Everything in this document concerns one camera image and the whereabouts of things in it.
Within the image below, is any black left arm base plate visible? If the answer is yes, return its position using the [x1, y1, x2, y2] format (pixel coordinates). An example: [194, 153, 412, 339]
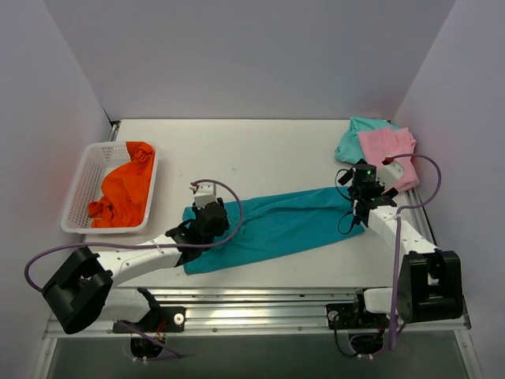
[126, 306, 186, 333]

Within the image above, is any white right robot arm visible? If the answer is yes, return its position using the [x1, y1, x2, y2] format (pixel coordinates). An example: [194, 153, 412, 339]
[338, 157, 464, 326]

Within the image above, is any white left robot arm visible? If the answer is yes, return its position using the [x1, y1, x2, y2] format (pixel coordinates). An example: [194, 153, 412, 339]
[42, 198, 230, 334]

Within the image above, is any orange t-shirt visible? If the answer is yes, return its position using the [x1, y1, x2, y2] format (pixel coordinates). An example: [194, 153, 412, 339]
[88, 141, 155, 228]

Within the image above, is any pink folded t-shirt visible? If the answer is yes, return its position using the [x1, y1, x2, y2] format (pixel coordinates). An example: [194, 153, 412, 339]
[357, 126, 419, 192]

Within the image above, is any mint green folded t-shirt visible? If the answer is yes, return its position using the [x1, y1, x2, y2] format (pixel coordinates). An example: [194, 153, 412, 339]
[335, 117, 399, 164]

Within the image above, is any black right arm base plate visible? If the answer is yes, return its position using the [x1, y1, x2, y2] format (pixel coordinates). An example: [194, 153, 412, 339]
[325, 302, 389, 330]

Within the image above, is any white plastic basket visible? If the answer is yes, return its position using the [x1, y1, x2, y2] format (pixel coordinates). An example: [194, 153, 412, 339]
[61, 141, 159, 235]

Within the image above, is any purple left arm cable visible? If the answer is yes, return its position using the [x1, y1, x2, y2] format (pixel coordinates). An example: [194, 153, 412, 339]
[24, 178, 244, 361]

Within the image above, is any teal blue t-shirt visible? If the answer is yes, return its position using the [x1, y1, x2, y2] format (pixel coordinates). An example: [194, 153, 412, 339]
[183, 187, 365, 276]

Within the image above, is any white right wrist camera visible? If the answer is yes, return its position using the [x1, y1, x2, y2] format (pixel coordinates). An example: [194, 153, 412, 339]
[376, 157, 405, 190]

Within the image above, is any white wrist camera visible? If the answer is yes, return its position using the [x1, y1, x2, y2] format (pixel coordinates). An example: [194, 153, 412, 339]
[376, 157, 405, 190]
[189, 182, 217, 209]

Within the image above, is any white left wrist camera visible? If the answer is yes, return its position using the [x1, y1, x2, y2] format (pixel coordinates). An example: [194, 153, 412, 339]
[189, 182, 217, 209]

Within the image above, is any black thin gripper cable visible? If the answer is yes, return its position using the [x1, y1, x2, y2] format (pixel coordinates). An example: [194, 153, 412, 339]
[335, 167, 366, 236]

